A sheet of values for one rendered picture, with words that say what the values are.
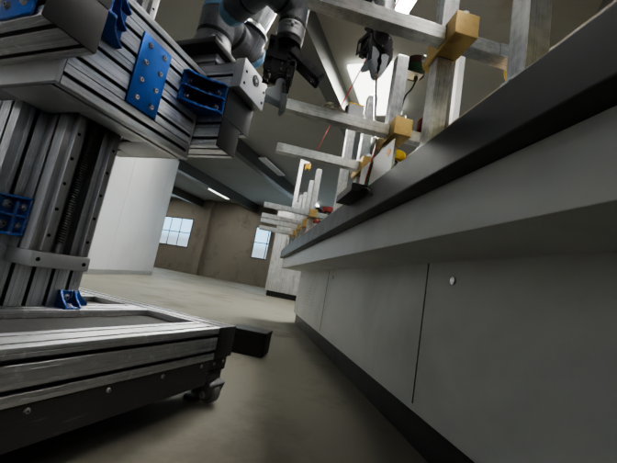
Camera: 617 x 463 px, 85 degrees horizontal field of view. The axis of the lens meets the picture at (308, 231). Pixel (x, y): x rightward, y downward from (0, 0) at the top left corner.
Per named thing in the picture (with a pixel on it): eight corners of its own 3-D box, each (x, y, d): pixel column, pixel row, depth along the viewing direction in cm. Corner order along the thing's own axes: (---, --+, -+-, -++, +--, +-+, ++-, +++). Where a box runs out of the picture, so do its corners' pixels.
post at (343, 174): (332, 215, 142) (349, 118, 149) (330, 217, 147) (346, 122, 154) (342, 217, 143) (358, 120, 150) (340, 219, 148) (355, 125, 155)
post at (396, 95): (375, 207, 92) (398, 50, 100) (371, 208, 95) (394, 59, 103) (387, 208, 93) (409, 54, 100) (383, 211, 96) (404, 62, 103)
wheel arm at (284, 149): (275, 152, 111) (277, 140, 111) (274, 155, 114) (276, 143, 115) (398, 180, 117) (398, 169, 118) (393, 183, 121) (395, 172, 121)
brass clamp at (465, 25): (452, 30, 65) (454, 7, 66) (418, 72, 78) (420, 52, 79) (480, 39, 66) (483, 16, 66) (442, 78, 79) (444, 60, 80)
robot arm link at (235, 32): (187, 27, 108) (197, -9, 111) (216, 55, 120) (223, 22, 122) (216, 19, 103) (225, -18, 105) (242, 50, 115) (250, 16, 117)
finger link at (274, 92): (261, 111, 87) (267, 79, 89) (283, 117, 88) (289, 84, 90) (261, 105, 84) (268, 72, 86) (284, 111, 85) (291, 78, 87)
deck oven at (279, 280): (310, 304, 734) (326, 215, 766) (262, 294, 774) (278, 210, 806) (329, 304, 879) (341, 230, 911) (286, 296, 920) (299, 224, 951)
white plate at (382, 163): (387, 175, 85) (393, 138, 86) (355, 197, 110) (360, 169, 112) (390, 175, 85) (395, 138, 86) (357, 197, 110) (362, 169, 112)
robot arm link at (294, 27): (302, 41, 96) (308, 20, 88) (299, 56, 95) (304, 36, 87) (276, 34, 95) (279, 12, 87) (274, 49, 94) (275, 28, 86)
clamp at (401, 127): (393, 132, 88) (396, 115, 89) (375, 151, 101) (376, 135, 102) (413, 138, 89) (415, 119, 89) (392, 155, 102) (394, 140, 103)
